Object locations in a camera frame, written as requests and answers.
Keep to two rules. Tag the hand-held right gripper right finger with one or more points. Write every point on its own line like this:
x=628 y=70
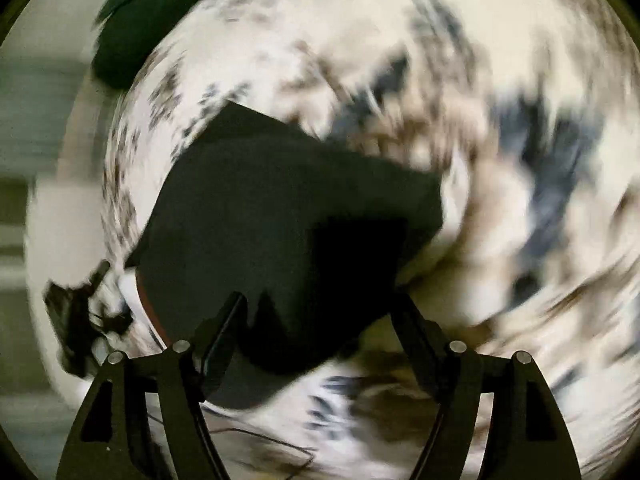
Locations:
x=420 y=340

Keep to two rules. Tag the floral blanket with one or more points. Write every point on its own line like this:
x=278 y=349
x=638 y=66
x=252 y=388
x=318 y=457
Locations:
x=500 y=110

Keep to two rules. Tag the black sweater with white bands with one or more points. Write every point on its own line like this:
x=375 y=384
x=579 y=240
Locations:
x=275 y=210

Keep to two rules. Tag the dark green quilt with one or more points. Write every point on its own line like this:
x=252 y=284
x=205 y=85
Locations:
x=145 y=25

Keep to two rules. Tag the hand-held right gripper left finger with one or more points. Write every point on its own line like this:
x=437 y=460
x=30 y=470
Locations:
x=220 y=355

